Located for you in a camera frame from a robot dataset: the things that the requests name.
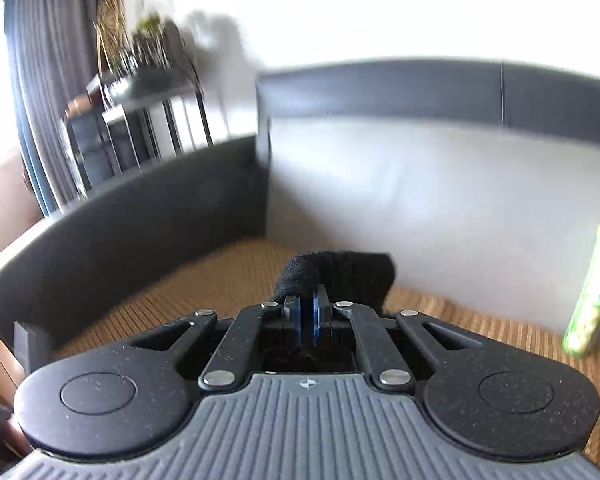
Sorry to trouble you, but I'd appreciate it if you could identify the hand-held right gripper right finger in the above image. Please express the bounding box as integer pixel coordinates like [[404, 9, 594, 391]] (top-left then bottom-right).
[[312, 284, 483, 390]]

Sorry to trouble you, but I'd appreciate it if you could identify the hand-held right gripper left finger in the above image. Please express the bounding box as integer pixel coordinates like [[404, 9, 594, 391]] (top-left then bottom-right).
[[130, 294, 303, 392]]

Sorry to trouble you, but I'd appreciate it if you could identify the black knit garment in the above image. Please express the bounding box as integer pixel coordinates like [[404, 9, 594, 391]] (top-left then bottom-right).
[[272, 250, 397, 318]]

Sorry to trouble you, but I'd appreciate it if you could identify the brown woven seat mat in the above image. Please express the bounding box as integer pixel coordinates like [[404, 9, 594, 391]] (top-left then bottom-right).
[[50, 239, 600, 478]]

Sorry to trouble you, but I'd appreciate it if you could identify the dark grey leather sofa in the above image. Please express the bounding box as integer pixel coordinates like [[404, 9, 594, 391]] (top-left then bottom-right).
[[0, 60, 600, 376]]

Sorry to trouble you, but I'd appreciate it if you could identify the black metal shelf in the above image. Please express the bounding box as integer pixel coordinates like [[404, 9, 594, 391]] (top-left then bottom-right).
[[62, 72, 216, 196]]

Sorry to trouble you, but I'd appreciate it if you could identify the green chip can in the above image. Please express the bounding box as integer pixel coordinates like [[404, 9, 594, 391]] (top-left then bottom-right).
[[561, 224, 600, 359]]

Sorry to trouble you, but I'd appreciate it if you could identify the black planter trough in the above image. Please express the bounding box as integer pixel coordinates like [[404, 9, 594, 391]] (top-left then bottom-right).
[[102, 62, 196, 103]]

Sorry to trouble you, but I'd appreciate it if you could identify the green potted plant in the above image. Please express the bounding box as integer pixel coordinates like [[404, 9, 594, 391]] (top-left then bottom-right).
[[130, 12, 181, 68]]

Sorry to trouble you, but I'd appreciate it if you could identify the straw fan ornament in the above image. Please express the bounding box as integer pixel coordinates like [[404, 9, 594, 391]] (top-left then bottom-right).
[[94, 0, 131, 78]]

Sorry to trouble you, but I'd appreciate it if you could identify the grey curtain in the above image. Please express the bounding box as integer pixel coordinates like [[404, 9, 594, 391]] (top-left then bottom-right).
[[4, 0, 103, 218]]

